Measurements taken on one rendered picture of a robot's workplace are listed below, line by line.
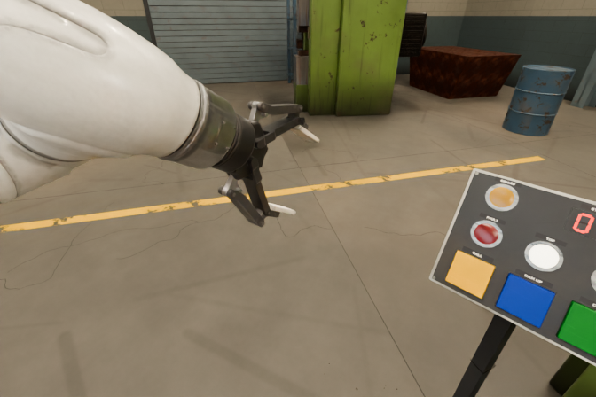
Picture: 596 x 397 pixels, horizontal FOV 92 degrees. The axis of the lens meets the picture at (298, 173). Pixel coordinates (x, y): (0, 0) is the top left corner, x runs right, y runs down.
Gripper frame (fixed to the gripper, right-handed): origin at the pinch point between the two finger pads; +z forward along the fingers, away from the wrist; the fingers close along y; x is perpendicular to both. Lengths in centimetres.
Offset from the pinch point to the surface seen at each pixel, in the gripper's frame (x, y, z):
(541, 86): -51, 234, 412
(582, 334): -48, -11, 33
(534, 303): -40, -9, 33
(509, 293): -36.2, -9.2, 33.1
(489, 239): -30.5, 0.2, 32.6
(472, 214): -26.3, 4.4, 32.7
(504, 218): -32.0, 5.4, 32.3
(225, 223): 141, -45, 134
